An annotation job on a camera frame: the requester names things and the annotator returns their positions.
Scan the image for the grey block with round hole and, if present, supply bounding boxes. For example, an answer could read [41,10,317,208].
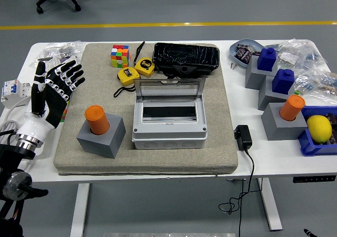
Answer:
[261,102,309,141]
[76,114,126,160]

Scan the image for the black plastic tray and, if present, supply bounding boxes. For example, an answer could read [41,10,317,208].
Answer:
[152,42,221,80]

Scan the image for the colourful puzzle cube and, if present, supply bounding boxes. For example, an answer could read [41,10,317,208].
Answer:
[60,101,70,123]
[110,44,132,68]

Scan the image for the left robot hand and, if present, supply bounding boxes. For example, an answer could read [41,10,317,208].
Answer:
[15,59,86,144]

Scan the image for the white table leg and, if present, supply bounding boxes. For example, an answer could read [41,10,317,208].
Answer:
[256,177,283,232]
[70,183,91,237]

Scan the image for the yellow tape measure with strap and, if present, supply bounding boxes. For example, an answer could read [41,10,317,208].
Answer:
[113,66,141,98]

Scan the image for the white wall socket pack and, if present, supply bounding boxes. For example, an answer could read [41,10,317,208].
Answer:
[36,54,66,71]

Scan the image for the white circuit breaker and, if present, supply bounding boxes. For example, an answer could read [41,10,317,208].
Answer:
[1,79,33,109]

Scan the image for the blue plastic block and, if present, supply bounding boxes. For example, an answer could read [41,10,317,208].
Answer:
[256,47,277,72]
[271,68,295,95]

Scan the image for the yellow tape measure black label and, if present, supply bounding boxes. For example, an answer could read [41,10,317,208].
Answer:
[133,41,155,77]

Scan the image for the orange cylinder battery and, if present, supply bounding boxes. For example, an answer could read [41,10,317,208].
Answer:
[84,105,110,136]
[279,94,306,122]

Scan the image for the blue storage bin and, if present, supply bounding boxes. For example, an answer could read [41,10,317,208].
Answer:
[298,105,337,157]

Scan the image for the black adapter cord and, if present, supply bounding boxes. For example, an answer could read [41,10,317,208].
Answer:
[218,147,264,237]

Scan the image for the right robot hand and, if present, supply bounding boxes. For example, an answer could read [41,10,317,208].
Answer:
[303,228,321,237]

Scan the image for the grey electrical box with lid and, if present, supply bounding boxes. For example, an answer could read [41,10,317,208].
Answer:
[131,78,209,150]

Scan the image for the beige fabric mat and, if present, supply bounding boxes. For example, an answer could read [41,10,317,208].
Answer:
[53,42,239,176]

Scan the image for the yellow lemon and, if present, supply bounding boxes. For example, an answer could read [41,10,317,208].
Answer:
[306,115,333,144]

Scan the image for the blue-grey bowl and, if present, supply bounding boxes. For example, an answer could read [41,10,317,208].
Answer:
[229,38,265,69]

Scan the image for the white power cable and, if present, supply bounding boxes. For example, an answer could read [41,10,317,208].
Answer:
[0,96,34,174]

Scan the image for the dark snack packets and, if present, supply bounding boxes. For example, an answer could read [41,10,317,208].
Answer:
[235,43,261,63]

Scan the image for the black power adapter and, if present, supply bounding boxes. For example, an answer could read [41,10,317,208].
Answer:
[233,124,253,151]

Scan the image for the black table control panel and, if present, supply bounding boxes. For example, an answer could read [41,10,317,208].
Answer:
[293,175,337,184]

